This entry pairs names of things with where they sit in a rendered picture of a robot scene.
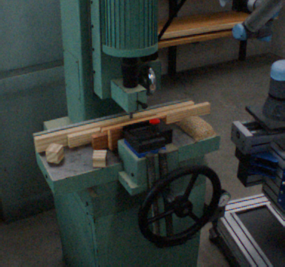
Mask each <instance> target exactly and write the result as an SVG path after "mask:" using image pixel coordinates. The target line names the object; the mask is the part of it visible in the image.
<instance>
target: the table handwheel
mask: <svg viewBox="0 0 285 267"><path fill-rule="evenodd" d="M188 174H192V176H191V179H190V181H189V183H188V185H187V187H186V191H185V193H184V195H178V194H177V193H176V192H174V189H173V188H172V187H171V186H169V187H170V193H171V194H173V195H174V198H175V199H176V203H175V204H174V205H170V209H169V210H167V211H164V212H163V213H161V214H159V215H157V216H154V217H151V218H149V219H148V213H149V208H150V207H151V204H152V203H153V201H154V199H155V198H156V197H157V195H158V194H159V193H161V191H162V190H163V189H164V187H166V186H167V185H169V184H170V183H172V182H173V181H175V180H176V179H178V178H180V177H183V176H185V175H188ZM199 174H202V175H204V176H206V177H208V178H209V180H210V181H211V183H212V187H213V190H212V198H211V200H210V203H209V206H208V208H207V210H206V212H205V213H204V215H202V217H201V218H199V217H197V216H196V215H195V214H194V213H193V212H192V209H193V204H192V202H191V201H190V200H189V199H188V198H189V195H190V193H191V190H192V189H193V186H194V184H195V181H196V179H197V177H198V175H199ZM220 196H221V181H220V179H219V176H218V175H217V174H216V172H215V171H214V170H212V169H211V168H210V167H209V166H208V167H207V166H205V165H199V164H191V165H184V166H181V167H179V168H176V169H174V170H173V171H170V172H168V173H167V174H165V175H164V176H163V177H161V178H160V179H159V180H158V181H156V182H155V183H154V185H153V186H151V187H150V190H149V191H148V193H147V194H146V195H145V196H144V198H143V200H142V202H141V204H140V208H139V211H138V224H139V230H140V233H141V234H142V235H143V236H144V238H146V239H147V240H148V241H149V242H151V243H156V244H158V245H171V244H175V243H179V242H181V241H183V240H187V239H188V238H190V237H191V236H192V235H194V234H195V233H197V232H198V231H199V230H201V228H202V227H203V226H205V225H206V223H207V222H208V221H209V220H210V219H211V218H212V215H213V214H214V212H215V211H216V209H217V206H218V204H219V202H220ZM170 214H176V215H177V217H179V218H184V217H187V216H189V217H191V218H192V219H193V220H194V221H195V224H194V225H193V226H191V227H190V228H188V229H186V230H185V231H182V232H180V233H179V234H175V235H173V236H168V237H162V236H159V235H157V234H155V233H152V232H151V230H150V229H149V227H148V225H150V224H152V223H153V222H156V221H158V220H160V219H162V218H164V217H167V216H169V215H170Z"/></svg>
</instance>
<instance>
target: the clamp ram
mask: <svg viewBox="0 0 285 267"><path fill-rule="evenodd" d="M146 126H149V120H145V121H142V122H137V123H134V124H130V125H125V126H123V127H122V134H123V139H124V138H125V131H131V130H133V129H137V128H142V127H146Z"/></svg>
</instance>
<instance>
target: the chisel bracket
mask: <svg viewBox="0 0 285 267"><path fill-rule="evenodd" d="M111 97H112V98H113V99H114V100H115V101H116V102H117V104H118V105H119V106H121V107H122V108H123V109H124V110H125V111H126V112H127V113H132V112H135V111H141V110H144V109H142V106H141V105H139V104H137V103H136V101H137V100H139V101H141V102H142V103H147V90H146V89H145V88H144V87H143V86H141V85H140V84H139V83H138V86H136V87H134V88H127V87H124V86H123V85H122V77H121V78H117V79H112V80H111Z"/></svg>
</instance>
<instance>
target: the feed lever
mask: <svg viewBox="0 0 285 267"><path fill-rule="evenodd" d="M185 2H186V0H181V1H180V3H179V4H178V5H177V7H176V8H175V10H174V12H173V13H172V14H171V16H170V17H169V19H168V21H167V22H166V24H165V25H164V27H163V28H162V30H161V31H160V34H159V36H158V42H159V41H160V38H161V37H162V36H163V34H164V32H165V31H166V30H167V29H168V27H169V25H170V24H171V22H172V21H173V19H174V18H175V17H176V15H177V14H178V12H179V10H180V9H181V8H182V6H183V5H184V3H185ZM139 58H140V59H141V60H142V61H143V62H150V61H154V60H156V59H157V58H158V51H156V52H155V53H152V54H150V55H148V56H141V57H139Z"/></svg>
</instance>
